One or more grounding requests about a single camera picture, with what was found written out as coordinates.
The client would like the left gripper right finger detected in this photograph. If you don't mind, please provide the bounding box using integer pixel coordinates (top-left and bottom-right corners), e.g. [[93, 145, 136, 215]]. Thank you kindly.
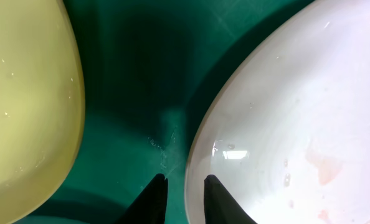
[[204, 174, 257, 224]]

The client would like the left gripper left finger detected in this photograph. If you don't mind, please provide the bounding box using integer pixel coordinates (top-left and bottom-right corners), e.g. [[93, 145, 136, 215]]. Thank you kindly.
[[115, 174, 168, 224]]

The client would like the white plastic plate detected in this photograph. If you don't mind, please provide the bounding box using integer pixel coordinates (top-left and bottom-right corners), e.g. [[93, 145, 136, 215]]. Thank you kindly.
[[184, 0, 370, 223]]

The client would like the yellow-green plastic plate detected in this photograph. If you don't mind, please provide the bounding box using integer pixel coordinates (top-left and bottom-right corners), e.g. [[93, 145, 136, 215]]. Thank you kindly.
[[0, 0, 85, 223]]

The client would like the teal plastic serving tray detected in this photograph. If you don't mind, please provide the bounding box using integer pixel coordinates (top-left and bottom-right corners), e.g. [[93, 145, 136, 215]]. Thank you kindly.
[[22, 0, 308, 223]]

